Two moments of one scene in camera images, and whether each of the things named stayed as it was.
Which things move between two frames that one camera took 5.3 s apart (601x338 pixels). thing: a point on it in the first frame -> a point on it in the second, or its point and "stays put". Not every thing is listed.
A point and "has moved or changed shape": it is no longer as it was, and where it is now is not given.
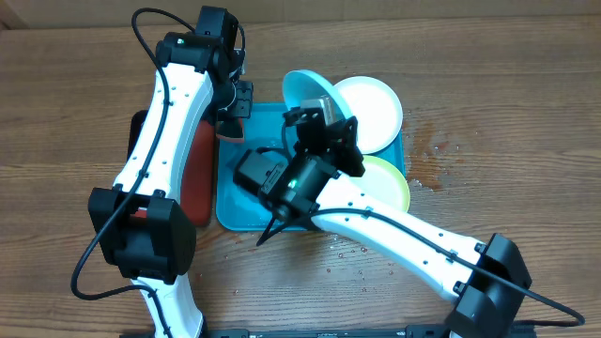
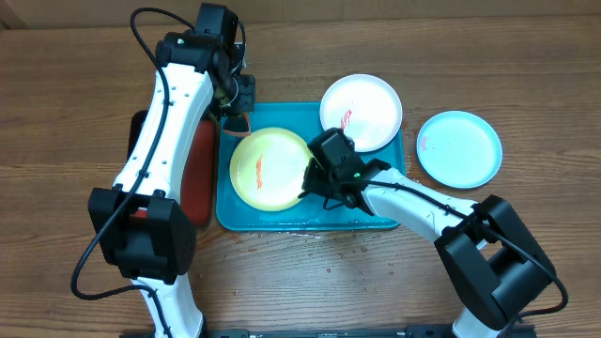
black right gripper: x=341 y=145 -> x=315 y=187
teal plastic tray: x=238 y=208 -> x=392 y=148
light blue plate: x=301 y=85 -> x=459 y=149
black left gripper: x=245 y=109 stays put
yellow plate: x=384 y=181 has moved or changed shape
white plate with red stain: x=377 y=108 stays put
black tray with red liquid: x=197 y=166 stays put
